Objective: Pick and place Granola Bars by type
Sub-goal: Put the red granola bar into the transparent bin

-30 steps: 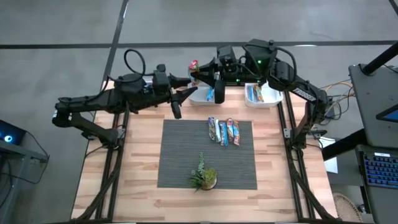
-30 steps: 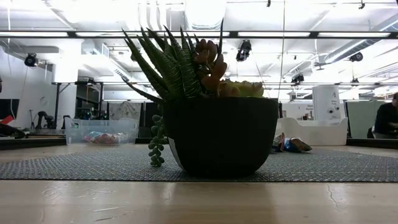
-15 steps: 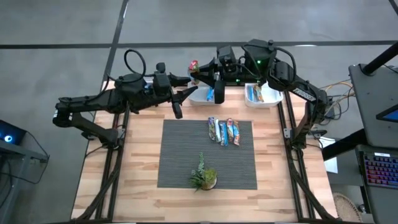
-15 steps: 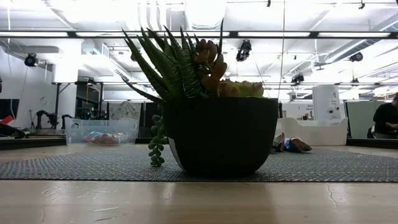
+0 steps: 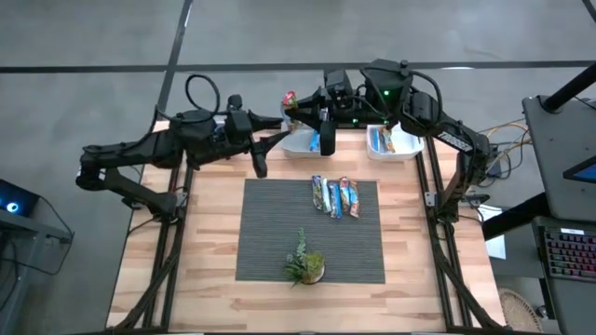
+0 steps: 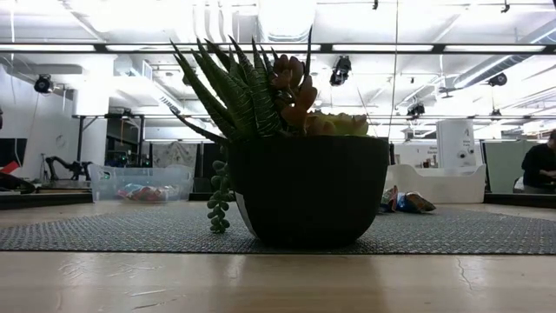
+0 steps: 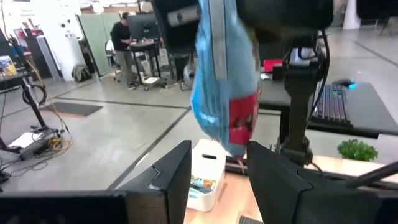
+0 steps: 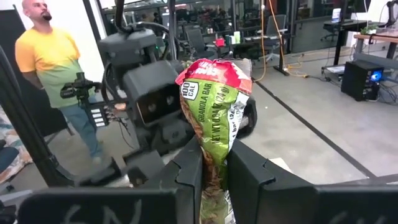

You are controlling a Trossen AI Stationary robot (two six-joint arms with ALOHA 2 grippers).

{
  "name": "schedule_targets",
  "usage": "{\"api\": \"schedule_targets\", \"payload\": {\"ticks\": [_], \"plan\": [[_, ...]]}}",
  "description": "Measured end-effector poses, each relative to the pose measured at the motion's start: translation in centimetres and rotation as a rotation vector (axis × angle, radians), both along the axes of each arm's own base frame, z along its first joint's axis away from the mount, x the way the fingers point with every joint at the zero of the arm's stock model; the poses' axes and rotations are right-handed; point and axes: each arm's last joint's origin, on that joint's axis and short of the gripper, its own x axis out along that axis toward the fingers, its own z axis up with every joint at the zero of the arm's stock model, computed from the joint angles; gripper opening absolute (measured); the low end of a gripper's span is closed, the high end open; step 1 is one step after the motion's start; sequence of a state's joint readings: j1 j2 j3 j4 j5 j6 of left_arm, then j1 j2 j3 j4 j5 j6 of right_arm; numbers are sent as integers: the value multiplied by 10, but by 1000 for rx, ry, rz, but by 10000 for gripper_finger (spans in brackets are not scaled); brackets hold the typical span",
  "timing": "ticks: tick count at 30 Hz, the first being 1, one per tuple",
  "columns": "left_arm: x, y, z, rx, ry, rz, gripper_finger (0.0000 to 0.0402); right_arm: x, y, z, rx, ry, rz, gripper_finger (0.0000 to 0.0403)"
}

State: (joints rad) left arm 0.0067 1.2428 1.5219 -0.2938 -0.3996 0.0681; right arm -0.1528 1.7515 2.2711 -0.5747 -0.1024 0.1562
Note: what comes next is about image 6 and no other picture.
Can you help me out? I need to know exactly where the red and brown granola bar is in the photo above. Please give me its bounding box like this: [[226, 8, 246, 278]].
[[407, 192, 437, 213]]

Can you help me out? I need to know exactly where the red and white granola bar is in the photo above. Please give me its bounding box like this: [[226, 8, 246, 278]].
[[381, 185, 399, 214]]

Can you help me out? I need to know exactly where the potted artificial succulent plant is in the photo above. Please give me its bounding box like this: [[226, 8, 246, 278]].
[[168, 25, 391, 250]]

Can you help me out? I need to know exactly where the grey printed sheet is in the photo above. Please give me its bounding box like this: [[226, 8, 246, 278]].
[[150, 141, 199, 169]]

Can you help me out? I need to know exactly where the grey woven placemat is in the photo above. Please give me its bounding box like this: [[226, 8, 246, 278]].
[[0, 203, 556, 256]]

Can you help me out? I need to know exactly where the clear plastic bin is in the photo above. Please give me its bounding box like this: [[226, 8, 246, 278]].
[[89, 163, 195, 203]]

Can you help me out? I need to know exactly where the white cabinet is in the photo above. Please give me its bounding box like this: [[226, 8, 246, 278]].
[[436, 119, 477, 170]]

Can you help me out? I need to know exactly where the white plastic bin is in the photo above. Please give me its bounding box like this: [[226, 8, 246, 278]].
[[384, 163, 487, 204]]

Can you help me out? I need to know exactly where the black metal rack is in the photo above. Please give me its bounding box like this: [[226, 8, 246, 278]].
[[71, 112, 147, 175]]

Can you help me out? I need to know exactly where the grey-green partition panel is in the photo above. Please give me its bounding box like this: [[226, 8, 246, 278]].
[[484, 141, 538, 195]]

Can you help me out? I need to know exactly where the person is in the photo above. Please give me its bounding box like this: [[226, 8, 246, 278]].
[[513, 129, 556, 196]]

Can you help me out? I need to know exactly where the black curved object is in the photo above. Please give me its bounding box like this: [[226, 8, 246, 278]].
[[0, 171, 37, 195]]

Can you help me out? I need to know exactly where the black monitor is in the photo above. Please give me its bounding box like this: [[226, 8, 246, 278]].
[[0, 137, 28, 169]]

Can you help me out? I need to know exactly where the black ceiling light rail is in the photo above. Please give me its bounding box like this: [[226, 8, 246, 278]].
[[0, 42, 556, 56]]

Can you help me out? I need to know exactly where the black aluminium support frame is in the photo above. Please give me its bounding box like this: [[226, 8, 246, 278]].
[[483, 193, 556, 210], [0, 190, 94, 211]]

